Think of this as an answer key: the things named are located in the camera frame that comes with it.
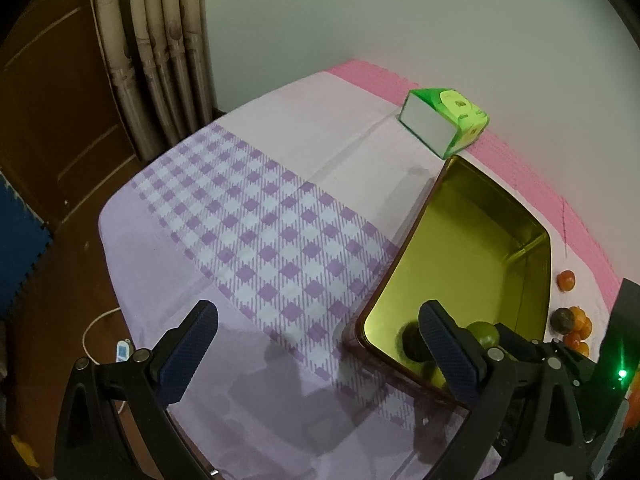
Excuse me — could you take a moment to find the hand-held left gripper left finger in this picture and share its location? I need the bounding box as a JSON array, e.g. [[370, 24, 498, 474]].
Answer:
[[54, 300, 221, 480]]

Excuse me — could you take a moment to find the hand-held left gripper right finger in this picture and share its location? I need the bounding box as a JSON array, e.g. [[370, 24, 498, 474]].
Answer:
[[418, 300, 588, 480]]

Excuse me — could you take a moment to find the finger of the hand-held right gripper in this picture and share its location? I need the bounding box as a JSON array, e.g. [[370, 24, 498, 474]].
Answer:
[[496, 324, 568, 359]]

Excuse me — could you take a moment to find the brown tin box gold inside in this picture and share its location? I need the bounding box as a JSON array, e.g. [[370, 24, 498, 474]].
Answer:
[[355, 155, 553, 406]]

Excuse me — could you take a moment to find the dark green lime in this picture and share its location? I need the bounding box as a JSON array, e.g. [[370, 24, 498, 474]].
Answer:
[[397, 322, 431, 363]]

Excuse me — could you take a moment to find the dark purple passion fruit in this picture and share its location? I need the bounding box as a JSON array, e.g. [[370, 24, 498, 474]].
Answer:
[[550, 308, 575, 334]]

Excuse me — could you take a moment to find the purple checkered tablecloth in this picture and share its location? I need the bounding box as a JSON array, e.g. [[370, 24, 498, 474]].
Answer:
[[97, 70, 501, 480]]

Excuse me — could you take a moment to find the small yellow object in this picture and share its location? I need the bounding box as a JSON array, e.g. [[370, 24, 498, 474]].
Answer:
[[10, 435, 38, 466]]

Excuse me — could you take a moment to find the blue foam floor mat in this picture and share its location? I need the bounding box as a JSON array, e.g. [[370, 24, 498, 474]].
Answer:
[[0, 170, 55, 321]]

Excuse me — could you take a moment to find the pink white dotted cloth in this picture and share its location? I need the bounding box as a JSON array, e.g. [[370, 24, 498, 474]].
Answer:
[[325, 59, 626, 311]]

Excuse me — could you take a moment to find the green tissue box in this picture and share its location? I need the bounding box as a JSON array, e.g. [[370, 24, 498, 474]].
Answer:
[[397, 87, 490, 160]]

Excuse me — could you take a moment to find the brown wooden door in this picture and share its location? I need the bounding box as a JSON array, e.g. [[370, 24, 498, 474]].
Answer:
[[0, 0, 146, 226]]

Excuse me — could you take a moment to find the beige patterned curtain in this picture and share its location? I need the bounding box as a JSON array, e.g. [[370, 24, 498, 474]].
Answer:
[[85, 0, 216, 161]]

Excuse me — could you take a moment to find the white cable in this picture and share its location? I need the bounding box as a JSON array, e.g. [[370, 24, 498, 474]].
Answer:
[[82, 307, 126, 366]]

